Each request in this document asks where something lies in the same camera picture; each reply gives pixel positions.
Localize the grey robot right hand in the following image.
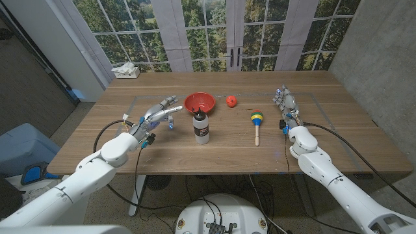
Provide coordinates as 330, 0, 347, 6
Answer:
272, 84, 305, 131

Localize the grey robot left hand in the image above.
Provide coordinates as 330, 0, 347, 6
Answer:
128, 95, 185, 144

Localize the oil cruet with black nozzle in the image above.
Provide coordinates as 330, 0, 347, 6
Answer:
192, 107, 210, 146

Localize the colourful wooden maraca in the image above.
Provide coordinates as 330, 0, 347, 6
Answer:
250, 109, 264, 147

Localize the red bowl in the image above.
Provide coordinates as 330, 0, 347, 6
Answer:
183, 92, 216, 115

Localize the white tissue box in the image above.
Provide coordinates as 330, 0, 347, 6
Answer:
111, 62, 141, 79

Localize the black round floor fan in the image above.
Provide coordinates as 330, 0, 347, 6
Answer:
146, 174, 172, 191

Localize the white table leg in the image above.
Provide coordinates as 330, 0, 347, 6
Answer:
128, 174, 147, 217

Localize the grey table leg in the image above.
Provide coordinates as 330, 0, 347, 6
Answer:
294, 174, 315, 218

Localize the printed window backdrop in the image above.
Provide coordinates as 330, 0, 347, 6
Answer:
53, 0, 361, 88

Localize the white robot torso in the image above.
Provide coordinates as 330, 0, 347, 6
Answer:
174, 193, 269, 234

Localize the blue and black pad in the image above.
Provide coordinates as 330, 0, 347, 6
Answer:
20, 161, 61, 186

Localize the blue plastic bin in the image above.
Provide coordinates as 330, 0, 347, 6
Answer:
0, 122, 61, 178

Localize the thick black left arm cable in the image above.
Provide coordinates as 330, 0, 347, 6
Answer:
93, 119, 183, 211

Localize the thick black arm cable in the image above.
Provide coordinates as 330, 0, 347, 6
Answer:
304, 122, 416, 209
93, 119, 183, 211

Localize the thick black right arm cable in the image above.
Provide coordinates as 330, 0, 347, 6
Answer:
304, 122, 416, 209

